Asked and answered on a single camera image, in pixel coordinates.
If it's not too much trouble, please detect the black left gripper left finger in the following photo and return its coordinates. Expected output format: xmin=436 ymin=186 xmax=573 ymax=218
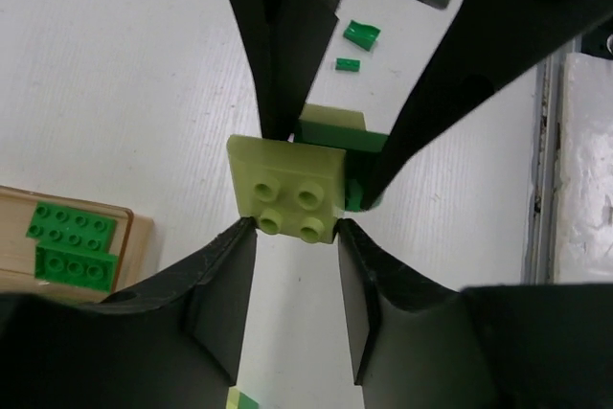
xmin=1 ymin=218 xmax=257 ymax=408

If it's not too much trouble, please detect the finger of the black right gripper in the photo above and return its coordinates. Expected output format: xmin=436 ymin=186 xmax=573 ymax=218
xmin=229 ymin=0 xmax=340 ymax=140
xmin=365 ymin=0 xmax=612 ymax=207

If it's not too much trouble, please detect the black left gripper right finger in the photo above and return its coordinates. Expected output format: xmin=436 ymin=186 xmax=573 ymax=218
xmin=337 ymin=219 xmax=612 ymax=408

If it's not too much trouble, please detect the dark green 2x4 lego brick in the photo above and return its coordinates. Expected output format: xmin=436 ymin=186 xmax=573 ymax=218
xmin=34 ymin=242 xmax=119 ymax=292

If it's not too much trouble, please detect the green round lego piece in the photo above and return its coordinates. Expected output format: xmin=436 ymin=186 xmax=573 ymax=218
xmin=293 ymin=104 xmax=388 ymax=213

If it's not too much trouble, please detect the light green sloped lego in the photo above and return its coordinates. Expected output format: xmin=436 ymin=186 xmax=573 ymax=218
xmin=226 ymin=135 xmax=346 ymax=244

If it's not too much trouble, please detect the light green lego stack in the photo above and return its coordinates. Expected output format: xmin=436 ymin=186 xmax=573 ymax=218
xmin=226 ymin=387 xmax=260 ymax=409

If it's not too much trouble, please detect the small green curved lego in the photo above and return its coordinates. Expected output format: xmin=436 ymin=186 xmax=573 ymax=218
xmin=343 ymin=20 xmax=380 ymax=52

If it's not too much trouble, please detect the tiny green flat lego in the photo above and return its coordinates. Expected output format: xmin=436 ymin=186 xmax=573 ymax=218
xmin=334 ymin=57 xmax=361 ymax=73

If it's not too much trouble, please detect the amber plastic container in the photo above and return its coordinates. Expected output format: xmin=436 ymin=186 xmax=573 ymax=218
xmin=1 ymin=187 xmax=153 ymax=302

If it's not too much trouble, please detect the green 2x4 lego in container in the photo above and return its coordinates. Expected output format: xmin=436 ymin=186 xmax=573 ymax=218
xmin=26 ymin=202 xmax=116 ymax=252

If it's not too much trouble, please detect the aluminium frame rail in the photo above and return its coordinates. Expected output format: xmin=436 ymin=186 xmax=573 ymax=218
xmin=522 ymin=42 xmax=574 ymax=284

